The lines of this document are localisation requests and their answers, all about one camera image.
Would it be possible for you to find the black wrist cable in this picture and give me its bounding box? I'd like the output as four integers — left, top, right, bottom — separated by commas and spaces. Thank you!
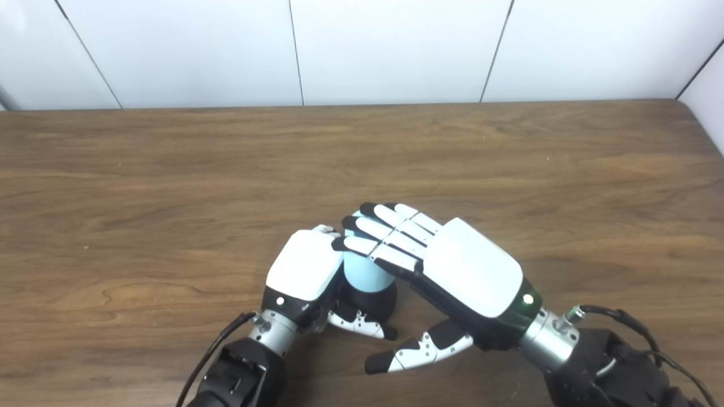
566, 304, 716, 407
175, 312, 258, 407

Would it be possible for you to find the light-blue hose piece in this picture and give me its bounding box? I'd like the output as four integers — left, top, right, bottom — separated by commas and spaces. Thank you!
342, 210, 397, 293

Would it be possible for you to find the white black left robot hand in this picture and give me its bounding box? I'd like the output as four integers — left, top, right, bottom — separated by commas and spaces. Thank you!
260, 224, 398, 341

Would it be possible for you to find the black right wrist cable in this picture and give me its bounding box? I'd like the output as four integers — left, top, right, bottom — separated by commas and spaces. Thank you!
566, 304, 716, 407

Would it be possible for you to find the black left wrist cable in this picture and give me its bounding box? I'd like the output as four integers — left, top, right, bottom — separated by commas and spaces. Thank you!
175, 312, 258, 407

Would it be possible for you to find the black flared nozzle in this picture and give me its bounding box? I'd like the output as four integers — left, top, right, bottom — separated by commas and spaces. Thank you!
334, 280, 398, 331

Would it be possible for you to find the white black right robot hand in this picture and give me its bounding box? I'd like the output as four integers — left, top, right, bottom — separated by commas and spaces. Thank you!
331, 202, 542, 375

